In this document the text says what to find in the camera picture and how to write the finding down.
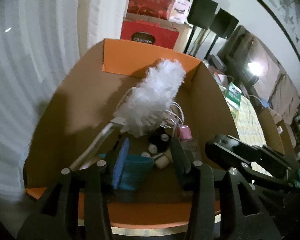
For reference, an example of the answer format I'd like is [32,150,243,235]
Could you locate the pink white box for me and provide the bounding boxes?
[169,0,191,24]

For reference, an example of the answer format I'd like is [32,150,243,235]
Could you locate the blue collapsible funnel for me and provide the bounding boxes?
[120,154,154,191]

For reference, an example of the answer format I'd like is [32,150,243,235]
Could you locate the small lit lamp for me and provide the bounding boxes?
[247,62,262,84]

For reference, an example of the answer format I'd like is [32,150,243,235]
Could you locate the white fluffy duster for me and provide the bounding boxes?
[69,58,187,172]

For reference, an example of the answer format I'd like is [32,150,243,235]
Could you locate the dark wooden sofa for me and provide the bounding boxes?
[216,25,300,131]

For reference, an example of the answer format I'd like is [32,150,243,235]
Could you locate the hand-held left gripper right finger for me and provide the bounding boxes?
[170,137,282,240]

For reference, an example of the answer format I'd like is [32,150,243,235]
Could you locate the orange cardboard box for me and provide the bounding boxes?
[22,38,240,228]

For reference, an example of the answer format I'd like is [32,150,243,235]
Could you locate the small beige cylinder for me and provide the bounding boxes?
[154,152,172,169]

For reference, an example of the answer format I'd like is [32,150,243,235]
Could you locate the black clip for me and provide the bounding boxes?
[150,129,172,153]

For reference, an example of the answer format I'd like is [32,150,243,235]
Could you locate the white drape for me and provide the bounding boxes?
[77,0,138,58]

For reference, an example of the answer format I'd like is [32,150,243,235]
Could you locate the white wired earphones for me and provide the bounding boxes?
[141,102,186,159]

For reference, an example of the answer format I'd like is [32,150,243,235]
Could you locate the brown sofa cushion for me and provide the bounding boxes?
[269,72,300,126]
[240,34,281,98]

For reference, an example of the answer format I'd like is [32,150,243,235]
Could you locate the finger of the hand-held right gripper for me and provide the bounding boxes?
[258,144,300,178]
[205,134,300,193]

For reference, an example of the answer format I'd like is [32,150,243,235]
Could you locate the white sheer curtain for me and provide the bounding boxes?
[0,0,86,201]

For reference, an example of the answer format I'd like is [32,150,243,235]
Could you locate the framed painting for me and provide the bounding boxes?
[250,0,300,71]

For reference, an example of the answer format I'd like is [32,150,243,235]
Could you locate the open brown cardboard box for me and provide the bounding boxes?
[257,107,297,156]

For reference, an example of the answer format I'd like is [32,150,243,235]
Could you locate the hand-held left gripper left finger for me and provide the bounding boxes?
[16,137,130,240]

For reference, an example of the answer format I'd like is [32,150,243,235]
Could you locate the green carton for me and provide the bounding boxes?
[225,82,243,126]

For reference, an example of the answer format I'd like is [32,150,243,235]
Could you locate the clear plastic bottle pink cap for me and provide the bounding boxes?
[176,125,202,162]

